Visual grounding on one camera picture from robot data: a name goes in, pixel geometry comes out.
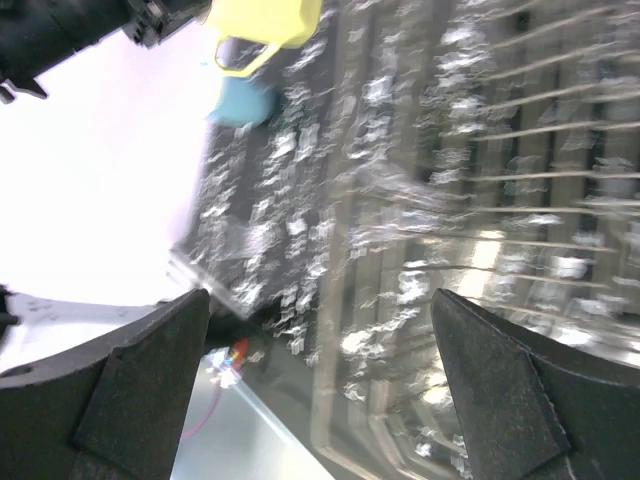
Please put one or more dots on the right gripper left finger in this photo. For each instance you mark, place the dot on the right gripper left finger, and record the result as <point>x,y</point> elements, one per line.
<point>111,408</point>

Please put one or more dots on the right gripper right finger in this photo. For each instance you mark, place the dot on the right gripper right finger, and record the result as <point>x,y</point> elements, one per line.
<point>530,407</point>

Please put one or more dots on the yellow mug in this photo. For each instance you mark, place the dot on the yellow mug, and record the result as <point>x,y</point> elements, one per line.
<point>276,24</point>

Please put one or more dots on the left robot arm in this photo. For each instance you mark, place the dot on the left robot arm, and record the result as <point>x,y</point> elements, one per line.
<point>37,35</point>

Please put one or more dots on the black marbled mat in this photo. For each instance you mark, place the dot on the black marbled mat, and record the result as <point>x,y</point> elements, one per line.
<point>280,200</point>

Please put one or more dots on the blue mug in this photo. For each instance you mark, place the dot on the blue mug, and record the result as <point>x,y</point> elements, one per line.
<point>239,102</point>

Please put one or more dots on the grey wire dish rack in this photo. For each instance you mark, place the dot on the grey wire dish rack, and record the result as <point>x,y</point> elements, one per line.
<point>486,147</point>

